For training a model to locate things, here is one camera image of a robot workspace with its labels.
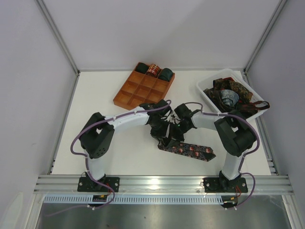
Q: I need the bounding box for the navy floral tie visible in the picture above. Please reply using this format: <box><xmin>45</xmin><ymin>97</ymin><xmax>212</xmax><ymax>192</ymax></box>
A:
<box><xmin>160</xmin><ymin>142</ymin><xmax>216</xmax><ymax>162</ymax></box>

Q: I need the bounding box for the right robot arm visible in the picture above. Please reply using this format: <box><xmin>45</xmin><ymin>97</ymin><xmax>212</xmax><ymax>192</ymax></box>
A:
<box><xmin>159</xmin><ymin>103</ymin><xmax>260</xmax><ymax>192</ymax></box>

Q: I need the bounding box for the pile of dark ties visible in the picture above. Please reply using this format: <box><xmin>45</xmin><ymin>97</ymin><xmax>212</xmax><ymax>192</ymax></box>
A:
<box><xmin>203</xmin><ymin>77</ymin><xmax>270</xmax><ymax>118</ymax></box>

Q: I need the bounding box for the orange wooden divided tray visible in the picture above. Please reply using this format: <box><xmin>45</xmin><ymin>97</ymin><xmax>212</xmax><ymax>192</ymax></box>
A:
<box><xmin>113</xmin><ymin>68</ymin><xmax>175</xmax><ymax>110</ymax></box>

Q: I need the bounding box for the red patterned rolled tie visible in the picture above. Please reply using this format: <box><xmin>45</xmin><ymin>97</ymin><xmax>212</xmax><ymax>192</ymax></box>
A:
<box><xmin>145</xmin><ymin>64</ymin><xmax>161</xmax><ymax>78</ymax></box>

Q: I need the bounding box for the dark green rolled tie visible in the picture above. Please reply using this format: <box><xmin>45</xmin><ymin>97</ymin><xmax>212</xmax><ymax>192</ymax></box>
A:
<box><xmin>135</xmin><ymin>62</ymin><xmax>149</xmax><ymax>74</ymax></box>

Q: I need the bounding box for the grey blue paisley tie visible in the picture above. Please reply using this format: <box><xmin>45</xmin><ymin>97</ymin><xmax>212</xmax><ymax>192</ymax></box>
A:
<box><xmin>220</xmin><ymin>89</ymin><xmax>239</xmax><ymax>107</ymax></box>

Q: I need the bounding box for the white plastic basket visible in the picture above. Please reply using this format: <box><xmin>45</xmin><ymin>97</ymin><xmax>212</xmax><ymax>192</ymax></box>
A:
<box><xmin>196</xmin><ymin>69</ymin><xmax>270</xmax><ymax>121</ymax></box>

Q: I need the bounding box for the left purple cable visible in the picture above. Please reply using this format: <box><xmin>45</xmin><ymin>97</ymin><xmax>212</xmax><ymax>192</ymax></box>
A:
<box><xmin>44</xmin><ymin>99</ymin><xmax>172</xmax><ymax>217</ymax></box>

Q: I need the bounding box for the purple cable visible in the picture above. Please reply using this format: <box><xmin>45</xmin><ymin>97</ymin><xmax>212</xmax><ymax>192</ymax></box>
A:
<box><xmin>44</xmin><ymin>99</ymin><xmax>172</xmax><ymax>217</ymax></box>
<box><xmin>184</xmin><ymin>102</ymin><xmax>260</xmax><ymax>210</ymax></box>

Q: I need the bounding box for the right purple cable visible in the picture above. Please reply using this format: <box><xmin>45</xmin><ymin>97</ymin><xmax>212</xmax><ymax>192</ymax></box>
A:
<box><xmin>184</xmin><ymin>102</ymin><xmax>260</xmax><ymax>210</ymax></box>

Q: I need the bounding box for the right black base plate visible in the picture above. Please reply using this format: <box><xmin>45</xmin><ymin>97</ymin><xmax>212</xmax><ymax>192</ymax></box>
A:
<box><xmin>203</xmin><ymin>177</ymin><xmax>248</xmax><ymax>193</ymax></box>

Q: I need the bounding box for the aluminium rail frame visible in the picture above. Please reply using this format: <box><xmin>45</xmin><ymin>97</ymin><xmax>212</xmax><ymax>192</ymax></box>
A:
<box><xmin>34</xmin><ymin>175</ymin><xmax>294</xmax><ymax>205</ymax></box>

